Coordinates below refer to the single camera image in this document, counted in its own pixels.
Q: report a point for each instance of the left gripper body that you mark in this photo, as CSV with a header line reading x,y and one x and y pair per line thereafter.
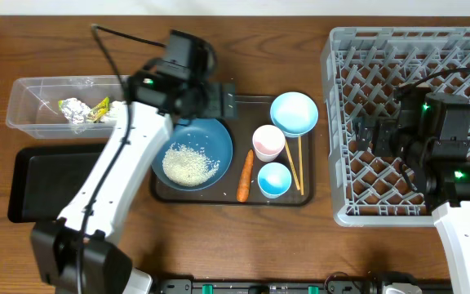
x,y
212,100

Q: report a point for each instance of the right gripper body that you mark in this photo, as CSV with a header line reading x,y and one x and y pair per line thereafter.
x,y
384,130

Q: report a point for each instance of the pink cup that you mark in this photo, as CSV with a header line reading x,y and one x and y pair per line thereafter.
x,y
268,141

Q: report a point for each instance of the large light blue bowl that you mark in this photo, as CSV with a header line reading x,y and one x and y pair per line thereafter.
x,y
294,113

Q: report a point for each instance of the small light blue cup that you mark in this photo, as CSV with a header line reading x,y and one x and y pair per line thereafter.
x,y
274,179

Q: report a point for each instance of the yellow green snack wrapper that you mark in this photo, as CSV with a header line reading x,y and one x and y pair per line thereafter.
x,y
98,111

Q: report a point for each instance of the aluminium foil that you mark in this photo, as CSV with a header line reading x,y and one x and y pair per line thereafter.
x,y
74,110

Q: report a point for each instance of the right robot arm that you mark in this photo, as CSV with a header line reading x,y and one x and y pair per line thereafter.
x,y
430,137

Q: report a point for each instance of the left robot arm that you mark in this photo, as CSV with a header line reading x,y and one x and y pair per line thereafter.
x,y
78,251

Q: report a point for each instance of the grey dishwasher rack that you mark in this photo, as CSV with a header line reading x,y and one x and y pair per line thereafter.
x,y
361,68

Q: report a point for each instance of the dark blue plate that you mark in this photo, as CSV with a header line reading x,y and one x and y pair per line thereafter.
x,y
207,134

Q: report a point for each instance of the dark brown serving tray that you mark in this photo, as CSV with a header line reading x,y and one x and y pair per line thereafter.
x,y
252,112

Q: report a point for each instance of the pile of white rice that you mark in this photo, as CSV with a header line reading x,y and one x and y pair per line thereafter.
x,y
188,167

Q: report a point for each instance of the left wooden chopstick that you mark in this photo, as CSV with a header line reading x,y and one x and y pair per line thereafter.
x,y
292,166

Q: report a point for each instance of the wooden chopstick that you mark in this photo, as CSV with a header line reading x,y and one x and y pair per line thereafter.
x,y
292,166
301,167

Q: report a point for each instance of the right wooden chopstick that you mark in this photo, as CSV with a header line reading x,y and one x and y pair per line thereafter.
x,y
301,167

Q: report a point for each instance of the orange carrot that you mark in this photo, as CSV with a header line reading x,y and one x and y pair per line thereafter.
x,y
244,184

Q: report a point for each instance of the white crumpled tissue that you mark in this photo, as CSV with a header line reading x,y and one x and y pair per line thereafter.
x,y
115,108

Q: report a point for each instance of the clear plastic bin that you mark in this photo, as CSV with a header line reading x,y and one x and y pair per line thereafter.
x,y
33,105

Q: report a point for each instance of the black bin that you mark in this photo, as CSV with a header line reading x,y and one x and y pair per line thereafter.
x,y
47,178

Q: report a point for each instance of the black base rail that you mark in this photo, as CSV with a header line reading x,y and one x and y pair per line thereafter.
x,y
336,283

